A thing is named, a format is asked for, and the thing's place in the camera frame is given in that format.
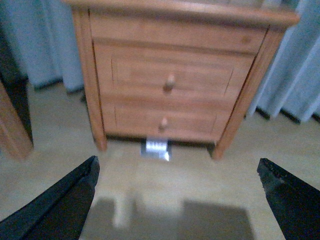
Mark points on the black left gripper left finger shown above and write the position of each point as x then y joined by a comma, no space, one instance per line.
60,212

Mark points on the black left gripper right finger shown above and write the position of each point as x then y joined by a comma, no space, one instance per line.
294,203

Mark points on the wooden drawer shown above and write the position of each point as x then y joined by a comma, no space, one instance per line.
137,121
213,80

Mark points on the wooden furniture at left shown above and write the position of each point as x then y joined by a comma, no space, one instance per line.
16,137

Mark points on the wooden nightstand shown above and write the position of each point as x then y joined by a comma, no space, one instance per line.
226,27

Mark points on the grey curtain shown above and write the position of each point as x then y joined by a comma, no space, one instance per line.
38,44

